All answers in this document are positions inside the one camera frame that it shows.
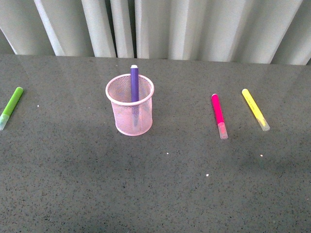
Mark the purple marker pen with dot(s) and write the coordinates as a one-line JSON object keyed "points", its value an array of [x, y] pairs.
{"points": [[135, 92]]}

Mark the pink marker pen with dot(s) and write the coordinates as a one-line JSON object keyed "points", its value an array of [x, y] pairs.
{"points": [[219, 116]]}

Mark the pink mesh pen cup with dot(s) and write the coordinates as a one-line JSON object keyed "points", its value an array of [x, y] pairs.
{"points": [[131, 118]]}

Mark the yellow marker pen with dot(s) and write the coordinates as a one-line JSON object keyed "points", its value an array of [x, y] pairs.
{"points": [[255, 110]]}

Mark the green marker pen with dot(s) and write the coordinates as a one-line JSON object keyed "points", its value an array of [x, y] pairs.
{"points": [[9, 108]]}

